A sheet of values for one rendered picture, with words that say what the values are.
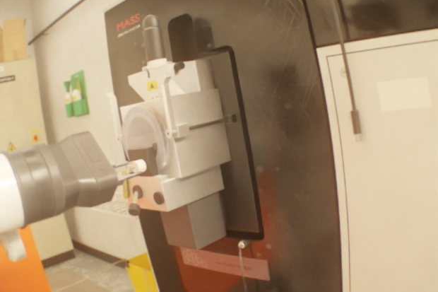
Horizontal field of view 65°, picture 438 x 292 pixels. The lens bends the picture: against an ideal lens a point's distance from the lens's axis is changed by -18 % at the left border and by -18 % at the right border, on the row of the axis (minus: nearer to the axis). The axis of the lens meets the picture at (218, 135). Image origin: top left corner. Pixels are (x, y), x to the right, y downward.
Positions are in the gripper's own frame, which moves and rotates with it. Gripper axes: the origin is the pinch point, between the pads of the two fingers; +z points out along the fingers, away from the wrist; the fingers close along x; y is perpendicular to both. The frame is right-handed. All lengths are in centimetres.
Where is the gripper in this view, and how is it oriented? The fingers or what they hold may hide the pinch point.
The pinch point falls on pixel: (137, 167)
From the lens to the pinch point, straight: 49.5
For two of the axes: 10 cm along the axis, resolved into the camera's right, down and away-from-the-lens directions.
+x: -6.1, -7.0, 3.7
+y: 4.4, -6.9, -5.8
